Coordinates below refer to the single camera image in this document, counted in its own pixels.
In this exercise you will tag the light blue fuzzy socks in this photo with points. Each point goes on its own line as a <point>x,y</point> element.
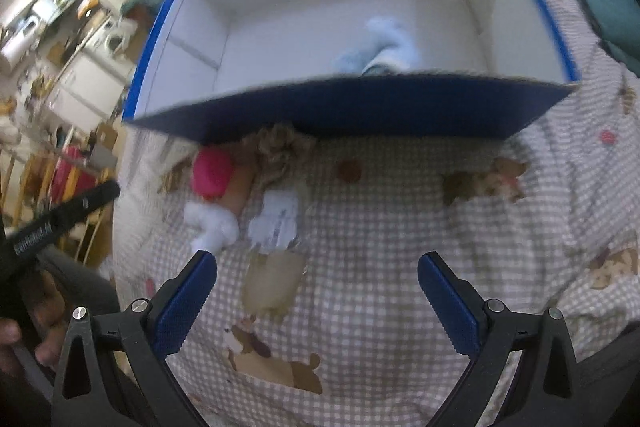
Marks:
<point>389,50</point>

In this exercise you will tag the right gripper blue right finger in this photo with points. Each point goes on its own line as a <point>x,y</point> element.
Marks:
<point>456,303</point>

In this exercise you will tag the white kitchen cabinet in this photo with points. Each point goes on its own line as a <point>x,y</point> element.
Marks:
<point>88,90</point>

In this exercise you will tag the checkered patterned bed sheet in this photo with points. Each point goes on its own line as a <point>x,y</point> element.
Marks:
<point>336,330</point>

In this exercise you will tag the white washing machine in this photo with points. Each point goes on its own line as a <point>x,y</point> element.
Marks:
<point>118,36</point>

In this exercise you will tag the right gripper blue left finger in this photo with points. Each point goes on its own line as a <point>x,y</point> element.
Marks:
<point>178,302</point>

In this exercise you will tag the white paper label tag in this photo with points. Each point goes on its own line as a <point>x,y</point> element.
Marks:
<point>275,227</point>

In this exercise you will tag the blue and white cardboard box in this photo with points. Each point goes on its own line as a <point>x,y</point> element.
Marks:
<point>213,71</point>

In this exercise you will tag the red bag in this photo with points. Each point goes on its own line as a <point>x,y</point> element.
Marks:
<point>69,181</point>

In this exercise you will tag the white fuzzy sock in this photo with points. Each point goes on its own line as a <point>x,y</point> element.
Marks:
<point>218,228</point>

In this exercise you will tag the beige lace scrunchie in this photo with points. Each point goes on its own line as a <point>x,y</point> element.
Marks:
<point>277,152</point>

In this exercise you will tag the person's left hand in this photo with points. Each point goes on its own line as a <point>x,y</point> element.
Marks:
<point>46,313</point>

